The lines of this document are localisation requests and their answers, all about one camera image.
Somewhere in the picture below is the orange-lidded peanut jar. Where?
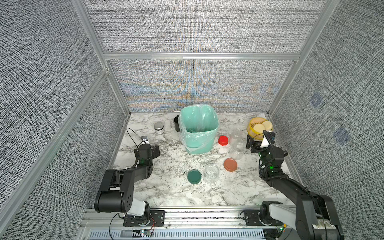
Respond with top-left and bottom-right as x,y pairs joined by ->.
230,142 -> 246,161

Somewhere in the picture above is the red jar lid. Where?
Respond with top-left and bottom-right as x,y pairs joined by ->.
218,136 -> 229,146

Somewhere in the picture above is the green-lidded peanut jar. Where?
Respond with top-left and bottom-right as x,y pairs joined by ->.
204,164 -> 220,183

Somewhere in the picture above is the green jar lid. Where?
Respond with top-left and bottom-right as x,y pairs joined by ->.
187,169 -> 202,185

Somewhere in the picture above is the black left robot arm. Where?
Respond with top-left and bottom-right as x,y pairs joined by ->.
94,144 -> 160,218

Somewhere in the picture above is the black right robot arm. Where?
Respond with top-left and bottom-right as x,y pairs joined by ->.
246,131 -> 345,240

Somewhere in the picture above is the front cream steamed bun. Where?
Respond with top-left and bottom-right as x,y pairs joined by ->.
253,124 -> 265,135

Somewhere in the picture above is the cream steamed bun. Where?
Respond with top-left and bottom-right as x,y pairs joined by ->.
262,121 -> 273,131
253,124 -> 265,135

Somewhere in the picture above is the yellow-rimmed bamboo steamer basket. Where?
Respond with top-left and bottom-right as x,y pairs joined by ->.
247,117 -> 273,141

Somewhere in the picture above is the rear cream steamed bun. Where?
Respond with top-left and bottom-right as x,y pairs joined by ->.
262,121 -> 273,131

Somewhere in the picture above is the green plastic trash bin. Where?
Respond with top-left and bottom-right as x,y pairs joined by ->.
178,104 -> 220,156

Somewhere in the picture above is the clear plastic bin liner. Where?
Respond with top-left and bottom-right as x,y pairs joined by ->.
177,103 -> 220,152

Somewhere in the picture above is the black mug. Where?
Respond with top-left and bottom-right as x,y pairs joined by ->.
174,115 -> 180,133

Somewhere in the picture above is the small silver-lidded tin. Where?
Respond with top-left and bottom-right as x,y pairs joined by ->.
154,122 -> 165,134

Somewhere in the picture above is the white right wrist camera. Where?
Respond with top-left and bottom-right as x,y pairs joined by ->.
260,131 -> 276,148

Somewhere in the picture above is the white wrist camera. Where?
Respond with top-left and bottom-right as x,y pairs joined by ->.
141,136 -> 149,144
260,131 -> 276,148

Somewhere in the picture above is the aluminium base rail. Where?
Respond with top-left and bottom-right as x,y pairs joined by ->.
75,206 -> 299,240

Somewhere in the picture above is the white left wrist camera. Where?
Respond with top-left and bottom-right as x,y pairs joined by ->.
141,136 -> 149,144

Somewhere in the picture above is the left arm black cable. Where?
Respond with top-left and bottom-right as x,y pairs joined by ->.
125,127 -> 148,149

